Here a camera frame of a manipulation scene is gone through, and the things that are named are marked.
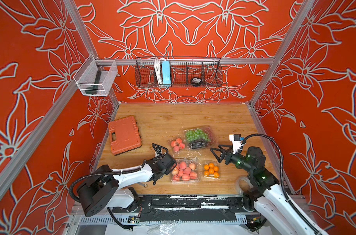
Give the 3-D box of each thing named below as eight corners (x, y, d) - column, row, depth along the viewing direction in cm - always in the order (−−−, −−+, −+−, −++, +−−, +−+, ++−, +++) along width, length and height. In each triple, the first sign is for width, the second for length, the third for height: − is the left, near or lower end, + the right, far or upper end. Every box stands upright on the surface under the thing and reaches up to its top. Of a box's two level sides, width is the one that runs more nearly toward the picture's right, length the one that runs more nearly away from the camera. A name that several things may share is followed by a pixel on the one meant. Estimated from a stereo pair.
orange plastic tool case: (114, 157, 91) (111, 153, 87) (110, 127, 107) (107, 122, 103) (143, 147, 96) (142, 143, 92) (135, 119, 111) (134, 115, 107)
